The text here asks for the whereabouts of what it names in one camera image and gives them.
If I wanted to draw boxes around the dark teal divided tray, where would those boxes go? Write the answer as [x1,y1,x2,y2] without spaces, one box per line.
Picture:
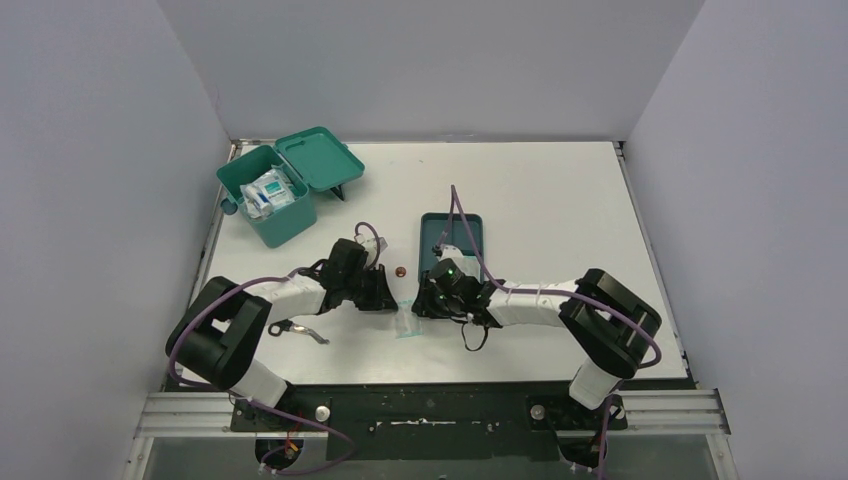
[418,212,485,280]

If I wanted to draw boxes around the teal medical gauze packet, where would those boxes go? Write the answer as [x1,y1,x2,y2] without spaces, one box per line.
[256,169,296,211]

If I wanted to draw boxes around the bandage strip pack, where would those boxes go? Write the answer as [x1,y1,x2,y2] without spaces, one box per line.
[393,305,423,339]

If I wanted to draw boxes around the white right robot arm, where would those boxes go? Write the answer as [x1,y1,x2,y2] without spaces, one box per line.
[411,259,662,429]

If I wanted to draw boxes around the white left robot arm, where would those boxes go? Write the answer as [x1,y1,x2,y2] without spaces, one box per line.
[165,239,398,431]

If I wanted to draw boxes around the teal medicine kit box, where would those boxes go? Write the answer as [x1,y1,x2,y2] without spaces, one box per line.
[216,126,365,248]

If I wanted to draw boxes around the black handled bandage scissors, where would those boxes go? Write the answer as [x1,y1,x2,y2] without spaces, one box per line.
[267,319,330,345]

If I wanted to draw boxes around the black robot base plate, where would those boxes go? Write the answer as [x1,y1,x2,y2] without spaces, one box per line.
[231,381,628,467]

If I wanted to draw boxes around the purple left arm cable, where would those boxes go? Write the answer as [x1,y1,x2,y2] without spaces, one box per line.
[166,221,382,477]

